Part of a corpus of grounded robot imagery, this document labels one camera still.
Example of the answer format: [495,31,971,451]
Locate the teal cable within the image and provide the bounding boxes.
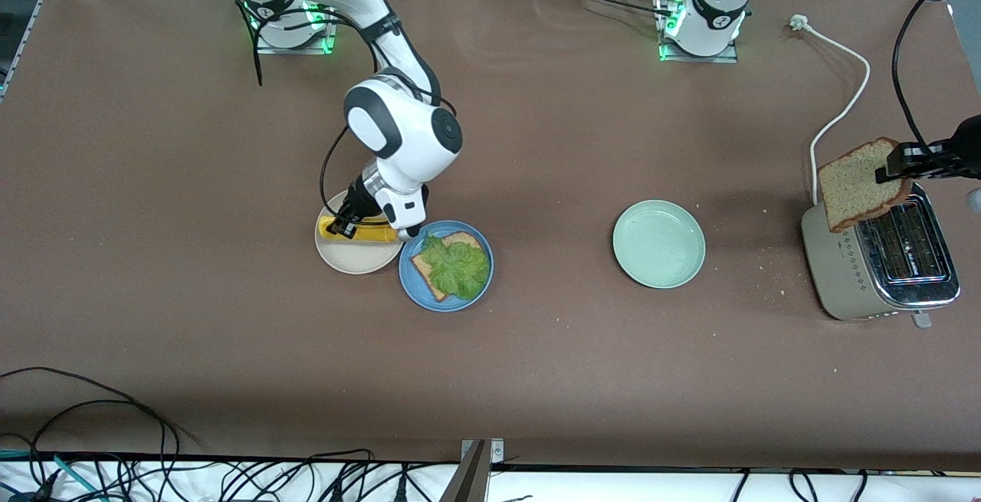
[0,448,104,501]

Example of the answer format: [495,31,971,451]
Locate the blue plate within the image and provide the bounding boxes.
[399,220,495,313]

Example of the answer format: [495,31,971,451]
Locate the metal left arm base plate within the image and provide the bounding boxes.
[658,0,740,64]

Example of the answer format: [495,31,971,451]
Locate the green lettuce leaf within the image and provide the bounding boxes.
[420,235,491,302]

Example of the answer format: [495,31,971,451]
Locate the white toaster power cord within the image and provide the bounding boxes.
[789,14,871,205]

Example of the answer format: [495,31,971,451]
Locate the black right arm cable loop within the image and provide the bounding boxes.
[201,0,265,87]

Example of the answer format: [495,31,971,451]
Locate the long black looping cable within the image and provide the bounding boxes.
[0,366,181,480]

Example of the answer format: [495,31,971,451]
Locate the light green plate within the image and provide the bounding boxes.
[612,199,707,290]

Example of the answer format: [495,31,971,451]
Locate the brown bread slice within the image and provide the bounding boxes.
[818,136,914,234]
[410,231,485,303]

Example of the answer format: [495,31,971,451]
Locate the long aluminium profile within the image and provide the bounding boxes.
[0,0,77,100]

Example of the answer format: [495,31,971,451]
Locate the silver metal clamp bracket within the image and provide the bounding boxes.
[460,438,505,463]

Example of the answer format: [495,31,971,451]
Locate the grey metal bar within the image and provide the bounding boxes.
[438,441,491,502]

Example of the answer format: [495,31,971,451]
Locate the yellow squeeze bottle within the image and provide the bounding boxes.
[319,217,401,244]

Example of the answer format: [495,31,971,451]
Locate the beige chrome toaster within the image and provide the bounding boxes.
[799,180,961,330]

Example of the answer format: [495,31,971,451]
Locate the beige plate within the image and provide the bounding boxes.
[314,189,405,275]

